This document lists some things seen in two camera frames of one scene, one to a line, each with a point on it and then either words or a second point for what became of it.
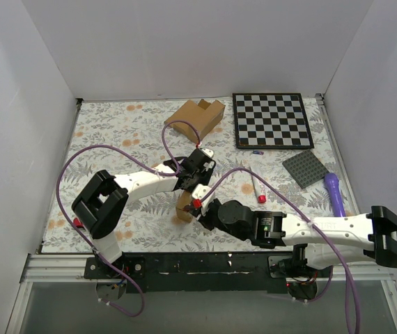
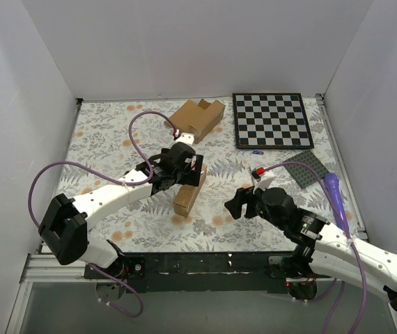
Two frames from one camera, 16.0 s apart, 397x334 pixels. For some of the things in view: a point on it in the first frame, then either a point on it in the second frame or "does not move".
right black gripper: x=203 y=216 → x=249 y=204
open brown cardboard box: x=203 y=116 does not move
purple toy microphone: x=333 y=182 does not move
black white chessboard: x=271 y=120 does not move
